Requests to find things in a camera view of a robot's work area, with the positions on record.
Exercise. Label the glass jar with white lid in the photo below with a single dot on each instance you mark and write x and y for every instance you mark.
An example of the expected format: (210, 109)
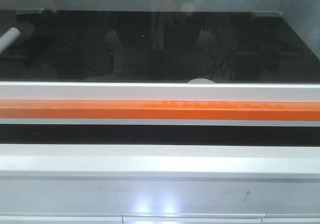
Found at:
(201, 81)

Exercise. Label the glass fume hood sash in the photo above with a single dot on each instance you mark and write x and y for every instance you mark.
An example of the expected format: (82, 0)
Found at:
(254, 50)

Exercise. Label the white pipe tube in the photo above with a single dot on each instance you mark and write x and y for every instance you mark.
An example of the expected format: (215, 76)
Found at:
(8, 38)

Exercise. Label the orange sash handle bar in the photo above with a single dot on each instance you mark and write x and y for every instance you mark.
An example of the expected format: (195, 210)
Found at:
(142, 109)

